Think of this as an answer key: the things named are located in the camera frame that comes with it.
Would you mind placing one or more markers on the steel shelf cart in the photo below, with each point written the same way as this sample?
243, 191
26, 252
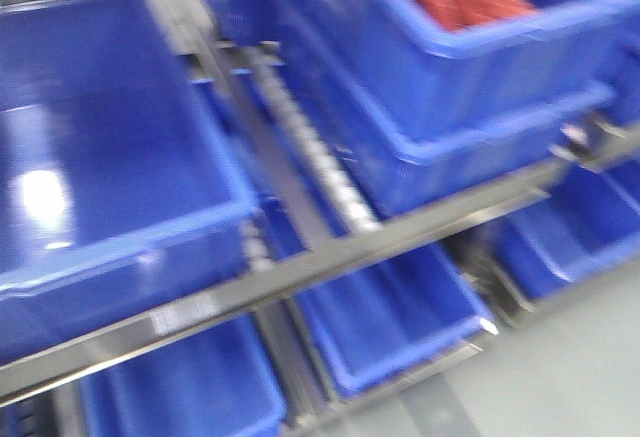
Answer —
312, 223

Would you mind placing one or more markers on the blue plastic bin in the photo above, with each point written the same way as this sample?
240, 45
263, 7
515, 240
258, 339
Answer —
418, 112
588, 225
373, 324
119, 189
216, 383

